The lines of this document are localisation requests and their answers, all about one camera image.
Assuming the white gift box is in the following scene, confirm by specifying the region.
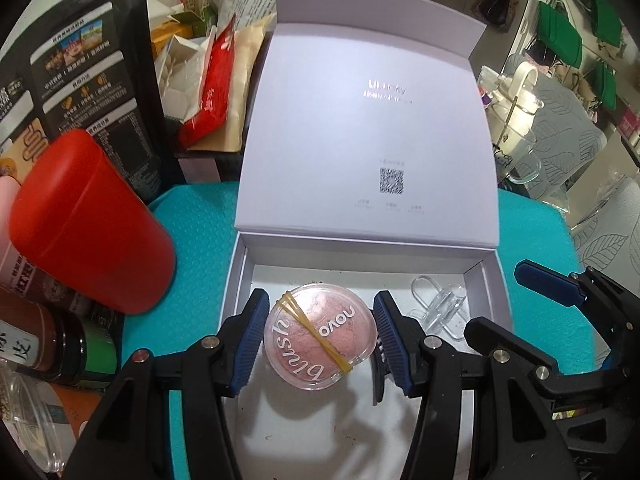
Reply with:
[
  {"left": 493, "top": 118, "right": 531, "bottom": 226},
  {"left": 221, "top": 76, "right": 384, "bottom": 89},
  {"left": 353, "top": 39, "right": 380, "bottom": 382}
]
[{"left": 220, "top": 0, "right": 502, "bottom": 480}]

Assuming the cream kettle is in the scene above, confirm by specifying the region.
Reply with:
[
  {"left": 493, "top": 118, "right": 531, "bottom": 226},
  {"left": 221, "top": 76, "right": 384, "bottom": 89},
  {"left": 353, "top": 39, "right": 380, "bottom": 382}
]
[{"left": 492, "top": 60, "right": 542, "bottom": 147}]

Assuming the green tote bag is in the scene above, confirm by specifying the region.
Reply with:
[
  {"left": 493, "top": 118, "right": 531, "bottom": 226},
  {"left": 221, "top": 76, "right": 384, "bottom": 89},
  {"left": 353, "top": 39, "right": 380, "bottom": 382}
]
[
  {"left": 592, "top": 60, "right": 619, "bottom": 111},
  {"left": 590, "top": 0, "right": 626, "bottom": 52},
  {"left": 537, "top": 0, "right": 584, "bottom": 69}
]

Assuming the orange packet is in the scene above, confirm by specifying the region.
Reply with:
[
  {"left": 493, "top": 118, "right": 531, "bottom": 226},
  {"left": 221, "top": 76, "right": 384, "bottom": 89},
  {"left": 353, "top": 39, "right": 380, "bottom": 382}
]
[{"left": 50, "top": 384, "right": 102, "bottom": 437}]

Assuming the teal bubble mailer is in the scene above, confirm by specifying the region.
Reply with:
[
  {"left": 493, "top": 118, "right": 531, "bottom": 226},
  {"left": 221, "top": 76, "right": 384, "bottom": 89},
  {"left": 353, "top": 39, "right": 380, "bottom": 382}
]
[{"left": 120, "top": 182, "right": 601, "bottom": 411}]

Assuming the white open carton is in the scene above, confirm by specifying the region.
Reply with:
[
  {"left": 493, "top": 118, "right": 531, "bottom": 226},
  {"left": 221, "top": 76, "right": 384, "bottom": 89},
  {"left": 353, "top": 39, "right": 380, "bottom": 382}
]
[{"left": 155, "top": 35, "right": 217, "bottom": 122}]

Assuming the glass mug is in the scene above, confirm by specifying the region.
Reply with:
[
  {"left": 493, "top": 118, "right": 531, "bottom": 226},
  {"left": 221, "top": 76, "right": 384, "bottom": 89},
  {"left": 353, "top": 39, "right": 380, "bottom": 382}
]
[{"left": 494, "top": 100, "right": 549, "bottom": 202}]

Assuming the kraft paper pouch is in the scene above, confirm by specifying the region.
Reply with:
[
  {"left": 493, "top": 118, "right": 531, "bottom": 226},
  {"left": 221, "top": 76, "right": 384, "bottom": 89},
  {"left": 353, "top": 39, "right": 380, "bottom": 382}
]
[{"left": 192, "top": 22, "right": 279, "bottom": 154}]

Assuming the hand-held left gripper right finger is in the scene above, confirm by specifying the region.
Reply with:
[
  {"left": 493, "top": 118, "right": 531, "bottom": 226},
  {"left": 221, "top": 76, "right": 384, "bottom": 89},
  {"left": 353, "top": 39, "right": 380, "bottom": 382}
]
[{"left": 371, "top": 289, "right": 569, "bottom": 480}]

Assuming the yellow rubber band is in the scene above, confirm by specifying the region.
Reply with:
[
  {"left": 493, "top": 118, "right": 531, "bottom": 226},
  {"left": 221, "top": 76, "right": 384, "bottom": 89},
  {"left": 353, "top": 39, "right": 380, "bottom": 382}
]
[{"left": 272, "top": 291, "right": 359, "bottom": 374}]

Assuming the red canister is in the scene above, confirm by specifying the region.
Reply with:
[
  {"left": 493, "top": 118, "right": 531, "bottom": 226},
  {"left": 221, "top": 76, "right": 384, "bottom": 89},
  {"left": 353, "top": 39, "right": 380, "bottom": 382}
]
[{"left": 9, "top": 129, "right": 177, "bottom": 316}]

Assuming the grey leaf-pattern sofa cover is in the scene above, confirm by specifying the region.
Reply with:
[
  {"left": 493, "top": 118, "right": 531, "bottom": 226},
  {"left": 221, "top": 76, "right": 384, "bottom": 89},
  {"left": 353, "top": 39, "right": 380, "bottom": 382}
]
[{"left": 505, "top": 52, "right": 640, "bottom": 302}]

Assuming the clear hair claw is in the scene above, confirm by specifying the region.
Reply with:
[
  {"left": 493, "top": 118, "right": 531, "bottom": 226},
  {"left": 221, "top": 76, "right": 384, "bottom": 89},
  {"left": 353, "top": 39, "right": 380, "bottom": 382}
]
[{"left": 411, "top": 275, "right": 474, "bottom": 344}]

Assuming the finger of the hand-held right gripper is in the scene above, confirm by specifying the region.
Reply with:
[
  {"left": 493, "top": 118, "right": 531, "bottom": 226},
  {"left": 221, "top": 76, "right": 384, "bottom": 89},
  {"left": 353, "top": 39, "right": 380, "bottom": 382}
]
[
  {"left": 464, "top": 316, "right": 632, "bottom": 402},
  {"left": 514, "top": 259, "right": 640, "bottom": 361}
]

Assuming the black snack bag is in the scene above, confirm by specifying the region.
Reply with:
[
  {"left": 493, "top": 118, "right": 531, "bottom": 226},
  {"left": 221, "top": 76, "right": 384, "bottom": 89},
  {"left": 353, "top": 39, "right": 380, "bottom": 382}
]
[{"left": 0, "top": 0, "right": 184, "bottom": 202}]

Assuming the orange box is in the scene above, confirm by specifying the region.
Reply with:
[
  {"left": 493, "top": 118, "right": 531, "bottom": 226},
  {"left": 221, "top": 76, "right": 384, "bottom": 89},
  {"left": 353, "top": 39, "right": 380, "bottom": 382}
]
[{"left": 150, "top": 19, "right": 187, "bottom": 61}]

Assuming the red snack packet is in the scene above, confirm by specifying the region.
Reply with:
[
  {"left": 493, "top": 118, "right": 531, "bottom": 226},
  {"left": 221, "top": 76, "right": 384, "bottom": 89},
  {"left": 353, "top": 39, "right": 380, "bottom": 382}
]
[{"left": 177, "top": 12, "right": 251, "bottom": 149}]

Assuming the row of spice jars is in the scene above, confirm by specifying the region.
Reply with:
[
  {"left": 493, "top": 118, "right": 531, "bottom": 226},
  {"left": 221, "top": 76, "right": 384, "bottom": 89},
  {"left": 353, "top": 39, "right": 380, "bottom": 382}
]
[{"left": 0, "top": 255, "right": 126, "bottom": 471}]

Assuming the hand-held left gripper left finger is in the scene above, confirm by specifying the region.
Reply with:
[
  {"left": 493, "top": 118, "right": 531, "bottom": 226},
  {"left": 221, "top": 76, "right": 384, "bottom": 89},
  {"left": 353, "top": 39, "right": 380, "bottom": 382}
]
[{"left": 70, "top": 287, "right": 272, "bottom": 480}]

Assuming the pink blush compact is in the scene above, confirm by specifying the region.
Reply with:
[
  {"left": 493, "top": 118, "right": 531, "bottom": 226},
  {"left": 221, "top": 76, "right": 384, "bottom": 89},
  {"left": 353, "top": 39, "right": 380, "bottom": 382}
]
[{"left": 263, "top": 283, "right": 377, "bottom": 392}]

